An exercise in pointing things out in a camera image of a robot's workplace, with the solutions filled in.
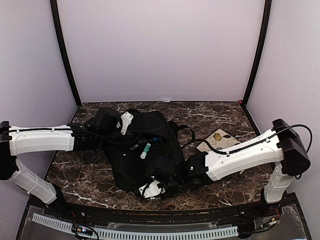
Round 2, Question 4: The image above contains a white glue stick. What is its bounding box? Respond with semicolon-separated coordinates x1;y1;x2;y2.
140;143;151;160

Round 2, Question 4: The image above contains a black student backpack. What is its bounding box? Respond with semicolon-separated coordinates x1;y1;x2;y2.
103;111;189;193

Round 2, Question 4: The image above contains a blue capped black marker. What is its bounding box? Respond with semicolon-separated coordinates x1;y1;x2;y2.
129;136;162;151

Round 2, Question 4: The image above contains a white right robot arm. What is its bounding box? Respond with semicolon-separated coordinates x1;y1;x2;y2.
184;118;311;217

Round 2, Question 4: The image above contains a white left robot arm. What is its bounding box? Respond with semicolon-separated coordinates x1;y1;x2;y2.
0;120;140;218

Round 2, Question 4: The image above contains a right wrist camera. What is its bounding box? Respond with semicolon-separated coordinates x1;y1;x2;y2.
138;180;166;200

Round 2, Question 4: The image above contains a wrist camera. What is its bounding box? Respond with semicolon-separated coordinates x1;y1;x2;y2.
138;180;166;200
121;111;134;135

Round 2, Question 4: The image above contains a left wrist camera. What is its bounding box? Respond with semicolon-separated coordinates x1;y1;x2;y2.
121;111;134;135

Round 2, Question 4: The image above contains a grey slotted cable duct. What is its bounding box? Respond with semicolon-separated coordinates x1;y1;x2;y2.
31;213;239;240

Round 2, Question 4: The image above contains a black left frame post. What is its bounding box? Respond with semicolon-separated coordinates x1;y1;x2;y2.
49;0;82;106

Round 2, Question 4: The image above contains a black frame post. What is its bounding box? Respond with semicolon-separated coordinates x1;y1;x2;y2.
241;0;273;106
49;0;82;106

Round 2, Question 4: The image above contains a black right frame post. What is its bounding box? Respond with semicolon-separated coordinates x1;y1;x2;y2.
241;0;273;106

